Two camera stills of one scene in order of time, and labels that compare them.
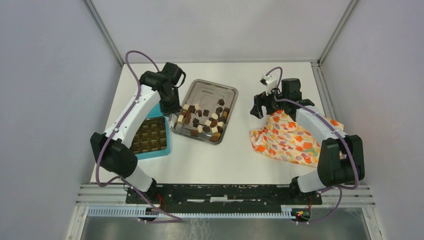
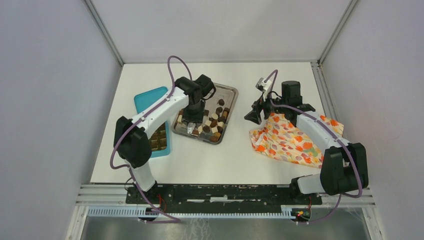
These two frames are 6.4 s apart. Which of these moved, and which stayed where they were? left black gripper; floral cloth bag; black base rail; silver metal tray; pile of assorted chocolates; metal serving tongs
Moved: left black gripper; metal serving tongs
Stayed: pile of assorted chocolates; black base rail; floral cloth bag; silver metal tray
